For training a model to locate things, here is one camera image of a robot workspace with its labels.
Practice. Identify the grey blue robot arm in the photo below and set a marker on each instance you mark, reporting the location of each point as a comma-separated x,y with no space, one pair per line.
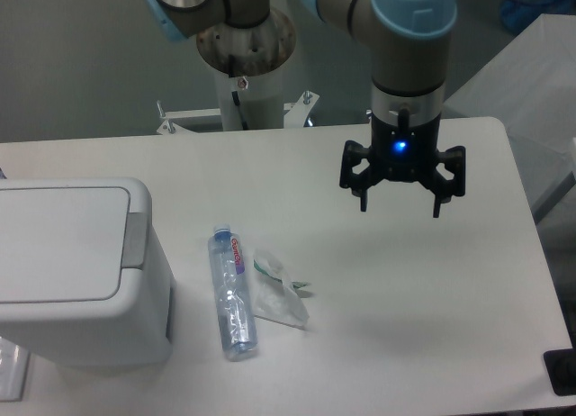
408,39

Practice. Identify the blue object in corner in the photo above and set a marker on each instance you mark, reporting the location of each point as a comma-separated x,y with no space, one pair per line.
516,15

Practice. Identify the clear plastic water bottle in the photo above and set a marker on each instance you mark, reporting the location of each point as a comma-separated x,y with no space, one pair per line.
237,324

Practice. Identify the white metal base frame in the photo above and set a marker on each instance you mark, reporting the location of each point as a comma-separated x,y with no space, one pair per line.
295,115

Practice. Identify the clear plastic sheet holder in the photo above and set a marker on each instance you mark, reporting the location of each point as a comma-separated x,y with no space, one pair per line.
14,366

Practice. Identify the black clamp at table edge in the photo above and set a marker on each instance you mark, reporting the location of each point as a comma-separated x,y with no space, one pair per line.
560,366

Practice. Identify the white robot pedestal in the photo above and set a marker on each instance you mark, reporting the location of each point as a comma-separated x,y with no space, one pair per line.
247,66

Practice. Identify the white push-lid trash can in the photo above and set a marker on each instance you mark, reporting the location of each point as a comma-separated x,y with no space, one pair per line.
84,278

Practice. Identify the translucent plastic covered box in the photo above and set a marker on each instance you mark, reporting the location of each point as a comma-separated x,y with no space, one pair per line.
530,87

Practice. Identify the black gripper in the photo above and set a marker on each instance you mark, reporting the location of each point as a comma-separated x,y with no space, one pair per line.
404,148

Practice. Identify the crumpled white plastic wrapper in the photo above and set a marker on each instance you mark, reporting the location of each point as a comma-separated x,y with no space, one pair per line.
277,297

